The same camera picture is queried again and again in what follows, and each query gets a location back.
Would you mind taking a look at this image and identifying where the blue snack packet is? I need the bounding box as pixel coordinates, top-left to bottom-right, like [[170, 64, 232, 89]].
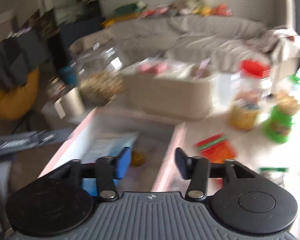
[[81, 132, 139, 197]]

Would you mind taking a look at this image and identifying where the long red snack packet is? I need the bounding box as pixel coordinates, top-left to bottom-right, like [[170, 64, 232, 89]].
[[194, 133, 237, 164]]

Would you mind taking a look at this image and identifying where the green-edged clear snack packet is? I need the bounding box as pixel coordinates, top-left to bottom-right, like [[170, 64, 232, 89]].
[[259, 167, 289, 187]]

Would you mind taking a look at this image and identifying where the orange fruit right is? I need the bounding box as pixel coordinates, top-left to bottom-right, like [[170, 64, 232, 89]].
[[130, 150, 145, 167]]

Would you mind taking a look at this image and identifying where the yellow chair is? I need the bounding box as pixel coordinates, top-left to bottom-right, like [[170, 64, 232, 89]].
[[0, 68, 40, 121]]

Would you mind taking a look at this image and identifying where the pink open storage box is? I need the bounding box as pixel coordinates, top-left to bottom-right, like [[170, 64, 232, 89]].
[[40, 108, 186, 192]]

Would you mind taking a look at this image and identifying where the white ribbed mug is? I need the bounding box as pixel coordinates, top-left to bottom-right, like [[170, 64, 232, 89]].
[[54, 87, 85, 119]]

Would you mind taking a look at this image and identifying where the small glass candy jar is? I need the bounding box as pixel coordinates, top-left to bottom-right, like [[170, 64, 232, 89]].
[[46, 77, 66, 100]]

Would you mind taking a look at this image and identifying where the red-lid clear plastic jar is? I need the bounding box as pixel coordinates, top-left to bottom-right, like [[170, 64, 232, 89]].
[[229, 60, 272, 131]]

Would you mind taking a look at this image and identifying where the beige oval organizer tub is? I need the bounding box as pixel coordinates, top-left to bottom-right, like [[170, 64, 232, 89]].
[[120, 61, 217, 120]]

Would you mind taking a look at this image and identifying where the white tablecloth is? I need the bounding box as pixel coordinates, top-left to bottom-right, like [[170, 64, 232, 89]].
[[181, 74, 300, 239]]

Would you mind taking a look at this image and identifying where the green candy dispenser toy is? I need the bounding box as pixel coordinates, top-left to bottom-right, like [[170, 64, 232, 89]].
[[263, 90, 300, 144]]

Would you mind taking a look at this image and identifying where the glass jar with nuts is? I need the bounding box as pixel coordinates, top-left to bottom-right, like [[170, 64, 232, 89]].
[[74, 42, 125, 106]]

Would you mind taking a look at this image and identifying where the pink egg-shaped toy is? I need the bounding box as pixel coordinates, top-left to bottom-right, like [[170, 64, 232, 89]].
[[137, 62, 167, 74]]

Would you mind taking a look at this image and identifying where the grey covered sofa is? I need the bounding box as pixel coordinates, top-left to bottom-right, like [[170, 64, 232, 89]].
[[69, 16, 300, 79]]

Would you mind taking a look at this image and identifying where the orange plush toy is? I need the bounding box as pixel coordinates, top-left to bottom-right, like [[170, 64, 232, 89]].
[[210, 4, 232, 17]]

